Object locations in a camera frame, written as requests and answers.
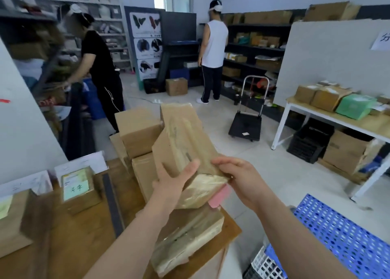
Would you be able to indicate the wide taped cardboard box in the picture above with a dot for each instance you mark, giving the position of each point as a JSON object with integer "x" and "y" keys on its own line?
{"x": 186, "y": 239}

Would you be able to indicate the person's right hand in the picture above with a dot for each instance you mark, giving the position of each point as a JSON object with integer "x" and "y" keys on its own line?
{"x": 246, "y": 184}

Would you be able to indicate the large black plastic crate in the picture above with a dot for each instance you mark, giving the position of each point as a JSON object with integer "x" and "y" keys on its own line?
{"x": 309, "y": 143}

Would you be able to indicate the person's right forearm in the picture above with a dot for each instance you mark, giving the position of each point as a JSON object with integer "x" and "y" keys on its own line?
{"x": 298, "y": 239}

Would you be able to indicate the large white board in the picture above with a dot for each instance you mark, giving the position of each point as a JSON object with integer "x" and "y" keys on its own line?
{"x": 329, "y": 59}

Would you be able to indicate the person's left forearm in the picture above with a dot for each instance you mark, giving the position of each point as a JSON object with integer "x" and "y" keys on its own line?
{"x": 134, "y": 239}

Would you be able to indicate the small black plastic crate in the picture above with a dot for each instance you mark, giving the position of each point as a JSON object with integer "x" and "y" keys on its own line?
{"x": 153, "y": 86}

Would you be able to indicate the small plain cardboard box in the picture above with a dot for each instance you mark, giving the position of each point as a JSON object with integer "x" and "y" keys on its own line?
{"x": 143, "y": 175}

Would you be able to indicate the black folding hand cart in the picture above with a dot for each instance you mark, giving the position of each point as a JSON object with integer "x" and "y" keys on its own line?
{"x": 246, "y": 120}

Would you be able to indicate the black screen panel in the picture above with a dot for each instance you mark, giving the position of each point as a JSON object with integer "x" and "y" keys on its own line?
{"x": 178, "y": 25}

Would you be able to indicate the blue perforated plastic crate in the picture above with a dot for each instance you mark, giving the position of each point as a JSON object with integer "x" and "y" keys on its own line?
{"x": 341, "y": 236}

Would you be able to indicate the person's left hand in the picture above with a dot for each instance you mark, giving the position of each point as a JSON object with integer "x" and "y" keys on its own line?
{"x": 170, "y": 187}

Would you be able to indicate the person's left thumb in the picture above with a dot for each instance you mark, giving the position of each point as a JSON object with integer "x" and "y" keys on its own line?
{"x": 186, "y": 171}

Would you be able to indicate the long taped cardboard box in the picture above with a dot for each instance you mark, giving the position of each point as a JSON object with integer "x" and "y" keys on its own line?
{"x": 186, "y": 147}

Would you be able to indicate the small brown cardboard box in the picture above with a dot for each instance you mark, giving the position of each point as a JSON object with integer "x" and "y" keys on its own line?
{"x": 304, "y": 94}

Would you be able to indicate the cardboard box with green label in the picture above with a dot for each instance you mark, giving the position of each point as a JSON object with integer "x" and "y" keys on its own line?
{"x": 80, "y": 190}

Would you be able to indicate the black flat strip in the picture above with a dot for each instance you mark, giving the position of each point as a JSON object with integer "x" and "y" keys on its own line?
{"x": 112, "y": 205}

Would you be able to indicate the brown box with clear tape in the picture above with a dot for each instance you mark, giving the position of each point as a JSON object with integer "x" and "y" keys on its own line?
{"x": 327, "y": 99}

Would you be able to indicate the white storage shelf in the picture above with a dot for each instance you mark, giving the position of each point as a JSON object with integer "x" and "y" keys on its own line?
{"x": 106, "y": 22}

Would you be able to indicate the cardboard box with white label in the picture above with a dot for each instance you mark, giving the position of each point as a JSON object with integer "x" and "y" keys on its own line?
{"x": 176, "y": 86}

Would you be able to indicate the open cardboard box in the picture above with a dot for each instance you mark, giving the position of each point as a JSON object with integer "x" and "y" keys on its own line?
{"x": 347, "y": 152}

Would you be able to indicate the white wooden top table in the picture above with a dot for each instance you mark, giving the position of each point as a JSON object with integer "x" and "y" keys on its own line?
{"x": 359, "y": 126}

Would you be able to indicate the tilted flat cardboard box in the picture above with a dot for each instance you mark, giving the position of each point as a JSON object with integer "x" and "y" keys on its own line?
{"x": 120, "y": 150}

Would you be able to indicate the white plastic basket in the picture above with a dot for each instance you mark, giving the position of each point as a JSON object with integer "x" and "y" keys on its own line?
{"x": 259, "y": 265}

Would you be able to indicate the white picture poster board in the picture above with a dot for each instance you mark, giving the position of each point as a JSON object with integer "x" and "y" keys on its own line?
{"x": 146, "y": 47}

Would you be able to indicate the white paper sheet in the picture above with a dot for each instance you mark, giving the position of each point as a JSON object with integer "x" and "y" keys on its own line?
{"x": 26, "y": 182}
{"x": 80, "y": 163}

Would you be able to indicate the blue plastic bin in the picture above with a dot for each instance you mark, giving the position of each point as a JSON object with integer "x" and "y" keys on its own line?
{"x": 91, "y": 99}

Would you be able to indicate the large crumpled cardboard box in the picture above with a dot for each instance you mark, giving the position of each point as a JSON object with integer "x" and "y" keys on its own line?
{"x": 332, "y": 11}

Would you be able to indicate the large plain cardboard box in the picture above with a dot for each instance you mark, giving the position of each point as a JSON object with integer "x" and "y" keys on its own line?
{"x": 138, "y": 131}

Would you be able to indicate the pink sticky note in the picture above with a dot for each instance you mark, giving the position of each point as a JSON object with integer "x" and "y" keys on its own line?
{"x": 219, "y": 198}

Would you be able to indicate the person's right thumb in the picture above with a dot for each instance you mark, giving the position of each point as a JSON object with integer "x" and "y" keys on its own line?
{"x": 224, "y": 161}

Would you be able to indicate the white paper sign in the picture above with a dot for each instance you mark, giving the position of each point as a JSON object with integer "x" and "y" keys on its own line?
{"x": 381, "y": 41}

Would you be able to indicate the cardboard box with yellow note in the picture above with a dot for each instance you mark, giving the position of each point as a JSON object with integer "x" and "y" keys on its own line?
{"x": 13, "y": 224}

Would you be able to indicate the black storage shelf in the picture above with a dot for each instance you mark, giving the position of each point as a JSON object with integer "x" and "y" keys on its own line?
{"x": 259, "y": 56}

